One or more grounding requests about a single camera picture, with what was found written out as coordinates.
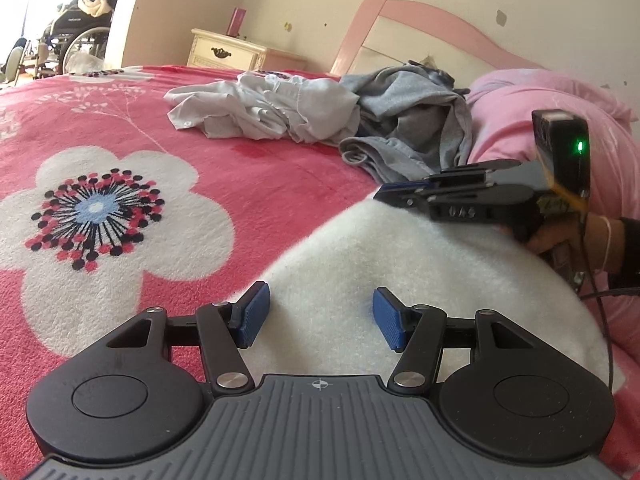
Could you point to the white plastic bag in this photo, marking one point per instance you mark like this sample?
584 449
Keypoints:
85 62

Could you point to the pink pillow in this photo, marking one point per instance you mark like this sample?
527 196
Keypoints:
515 110

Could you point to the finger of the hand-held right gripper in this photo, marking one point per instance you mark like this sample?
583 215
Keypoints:
465 175
400 197

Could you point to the person's right hand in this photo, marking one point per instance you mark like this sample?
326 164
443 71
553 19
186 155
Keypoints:
600 240

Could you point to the pink headboard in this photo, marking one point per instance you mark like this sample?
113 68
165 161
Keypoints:
400 7

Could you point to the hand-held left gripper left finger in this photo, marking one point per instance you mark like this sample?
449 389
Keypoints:
255 315

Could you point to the white crumpled shirt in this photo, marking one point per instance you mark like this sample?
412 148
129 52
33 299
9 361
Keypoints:
280 110

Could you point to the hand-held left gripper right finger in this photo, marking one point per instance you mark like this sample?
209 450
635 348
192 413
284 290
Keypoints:
387 317

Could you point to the cream nightstand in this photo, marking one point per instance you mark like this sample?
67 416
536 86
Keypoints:
225 52

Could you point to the cream deer sweater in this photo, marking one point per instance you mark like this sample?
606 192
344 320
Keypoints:
450 270

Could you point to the red floral blanket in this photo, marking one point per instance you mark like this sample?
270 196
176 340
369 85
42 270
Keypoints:
200 170

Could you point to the wheelchair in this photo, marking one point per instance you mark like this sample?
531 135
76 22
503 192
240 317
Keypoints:
80 15

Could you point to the grey garment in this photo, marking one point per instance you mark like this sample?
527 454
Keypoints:
410 120

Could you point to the pink box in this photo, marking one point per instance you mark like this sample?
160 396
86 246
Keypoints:
236 21

